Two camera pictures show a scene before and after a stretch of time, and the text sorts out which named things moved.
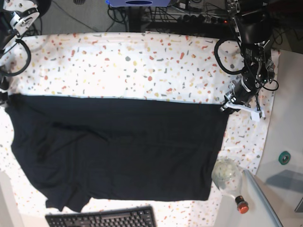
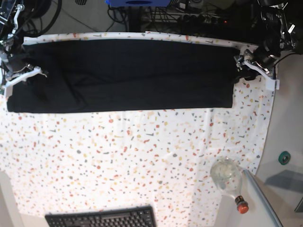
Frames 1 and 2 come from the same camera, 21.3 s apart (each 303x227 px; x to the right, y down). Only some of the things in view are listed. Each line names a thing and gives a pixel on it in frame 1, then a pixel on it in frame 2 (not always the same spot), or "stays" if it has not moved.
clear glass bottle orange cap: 227,174 stays
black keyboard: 138,216 stays
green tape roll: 284,158 stays
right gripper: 242,91 -> 265,54
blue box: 138,3 stays
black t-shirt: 74,148 -> 77,75
